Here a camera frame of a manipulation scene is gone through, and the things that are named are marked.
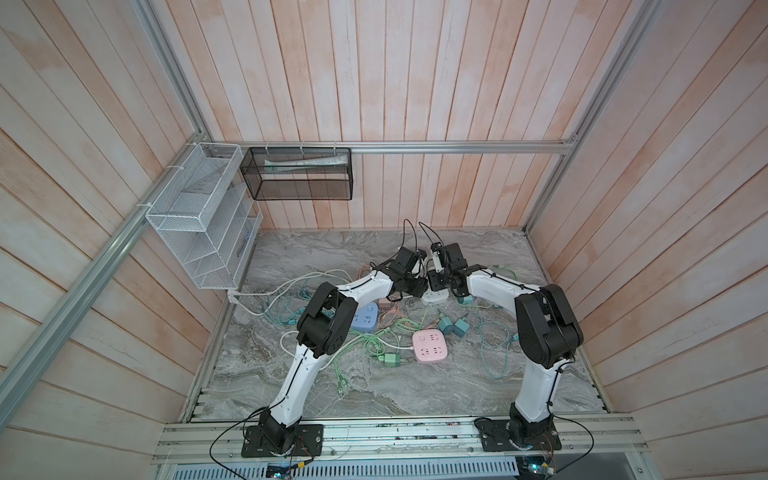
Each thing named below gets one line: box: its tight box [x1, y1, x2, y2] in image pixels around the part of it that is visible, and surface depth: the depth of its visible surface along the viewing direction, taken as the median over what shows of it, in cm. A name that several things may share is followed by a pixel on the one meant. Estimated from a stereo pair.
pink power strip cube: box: [412, 329, 448, 362], surface depth 89 cm
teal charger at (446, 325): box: [438, 316, 455, 335], surface depth 92 cm
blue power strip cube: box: [351, 302, 379, 332], surface depth 94 cm
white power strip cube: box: [421, 288, 449, 304], surface depth 100 cm
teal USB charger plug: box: [453, 317, 470, 337], surface depth 93 cm
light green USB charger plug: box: [384, 352, 401, 367], surface depth 85 cm
